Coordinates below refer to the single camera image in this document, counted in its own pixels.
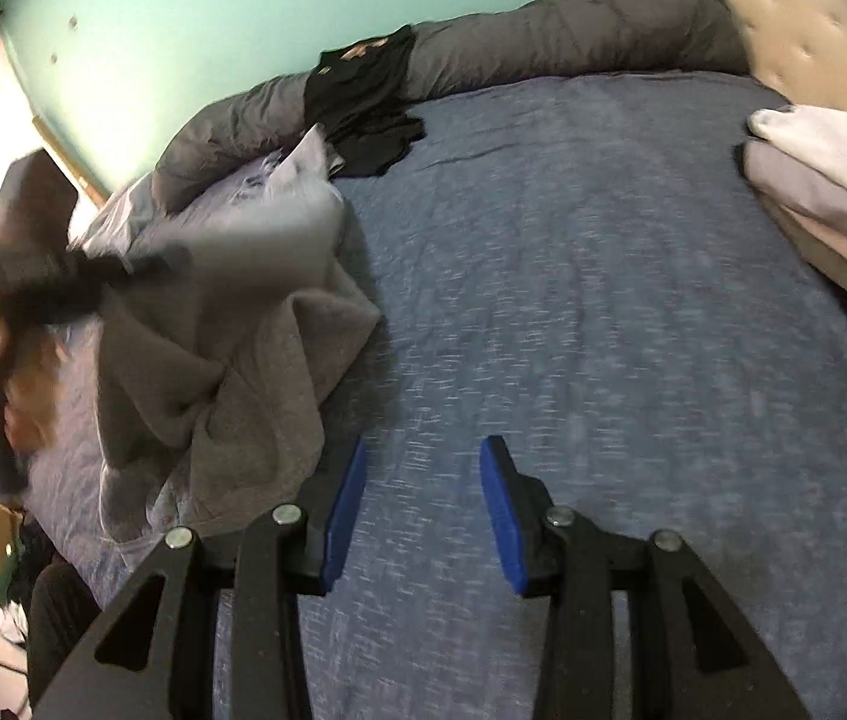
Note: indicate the person's black pants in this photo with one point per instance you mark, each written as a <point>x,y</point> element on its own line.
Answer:
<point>60,615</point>

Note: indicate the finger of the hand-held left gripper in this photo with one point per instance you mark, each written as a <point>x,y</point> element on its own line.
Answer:
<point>146,264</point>

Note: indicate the light blue blanket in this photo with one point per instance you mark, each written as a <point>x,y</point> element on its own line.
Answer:
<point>120,214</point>

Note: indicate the wooden window frame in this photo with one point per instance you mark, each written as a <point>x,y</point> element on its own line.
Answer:
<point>71,159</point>

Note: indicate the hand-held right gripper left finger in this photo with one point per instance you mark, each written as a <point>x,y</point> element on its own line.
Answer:
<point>341,517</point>

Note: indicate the dark grey rolled duvet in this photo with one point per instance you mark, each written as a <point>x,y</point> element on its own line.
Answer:
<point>558,37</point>

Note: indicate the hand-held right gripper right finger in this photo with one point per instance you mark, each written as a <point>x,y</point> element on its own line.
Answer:
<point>502,517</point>

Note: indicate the black printed garment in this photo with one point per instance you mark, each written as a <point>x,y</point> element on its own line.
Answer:
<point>363,90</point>

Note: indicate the light blue striped garment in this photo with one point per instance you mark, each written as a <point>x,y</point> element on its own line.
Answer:
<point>262,169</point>

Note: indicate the grey knit sweater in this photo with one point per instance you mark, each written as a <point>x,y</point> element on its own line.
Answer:
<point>243,360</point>

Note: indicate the blue bed sheet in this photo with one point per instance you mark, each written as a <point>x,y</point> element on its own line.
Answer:
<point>581,315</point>

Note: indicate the cream tufted headboard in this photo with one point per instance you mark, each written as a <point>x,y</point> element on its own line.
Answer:
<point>791,15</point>

